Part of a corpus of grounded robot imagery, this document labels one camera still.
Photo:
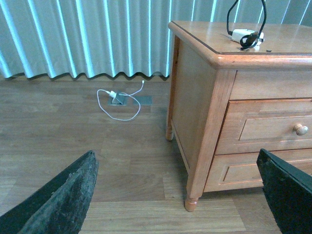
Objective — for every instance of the white floor charger plug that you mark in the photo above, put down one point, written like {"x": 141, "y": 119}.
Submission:
{"x": 111, "y": 94}

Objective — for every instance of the closed metal floor socket cover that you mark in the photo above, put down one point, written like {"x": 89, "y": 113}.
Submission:
{"x": 143, "y": 100}

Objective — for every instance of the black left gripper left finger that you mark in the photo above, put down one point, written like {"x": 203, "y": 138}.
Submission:
{"x": 58, "y": 207}

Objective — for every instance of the wooden drawer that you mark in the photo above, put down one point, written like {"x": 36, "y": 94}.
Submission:
{"x": 275, "y": 125}
{"x": 238, "y": 171}

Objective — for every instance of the grey pleated curtain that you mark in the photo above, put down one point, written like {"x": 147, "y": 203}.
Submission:
{"x": 93, "y": 37}

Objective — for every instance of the white charger adapter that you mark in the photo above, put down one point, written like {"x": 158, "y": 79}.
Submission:
{"x": 246, "y": 38}

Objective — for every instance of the wooden nightstand cabinet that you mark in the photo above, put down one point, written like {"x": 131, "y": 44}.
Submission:
{"x": 209, "y": 70}

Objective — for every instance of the open metal floor socket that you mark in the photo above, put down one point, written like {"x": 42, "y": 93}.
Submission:
{"x": 120, "y": 100}

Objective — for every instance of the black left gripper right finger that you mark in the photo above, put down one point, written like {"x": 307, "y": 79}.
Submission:
{"x": 288, "y": 192}

